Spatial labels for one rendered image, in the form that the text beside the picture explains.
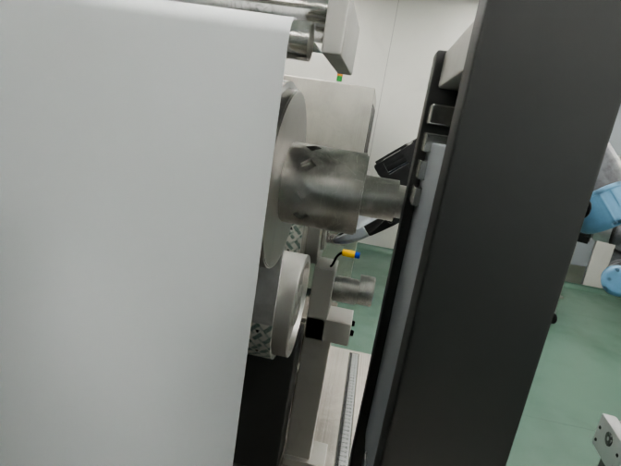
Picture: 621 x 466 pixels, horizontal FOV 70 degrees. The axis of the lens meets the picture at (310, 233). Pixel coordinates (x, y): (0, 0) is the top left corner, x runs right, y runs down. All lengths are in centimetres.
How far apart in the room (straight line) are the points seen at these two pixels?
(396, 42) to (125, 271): 496
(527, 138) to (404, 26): 504
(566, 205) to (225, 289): 19
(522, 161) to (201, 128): 17
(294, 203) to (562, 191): 20
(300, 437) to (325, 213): 44
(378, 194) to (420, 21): 491
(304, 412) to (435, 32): 479
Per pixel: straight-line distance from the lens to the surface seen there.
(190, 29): 27
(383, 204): 33
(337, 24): 27
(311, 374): 64
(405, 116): 510
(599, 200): 60
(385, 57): 515
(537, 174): 17
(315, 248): 57
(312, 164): 33
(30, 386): 38
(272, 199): 31
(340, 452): 76
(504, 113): 17
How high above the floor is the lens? 139
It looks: 14 degrees down
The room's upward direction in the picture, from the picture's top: 9 degrees clockwise
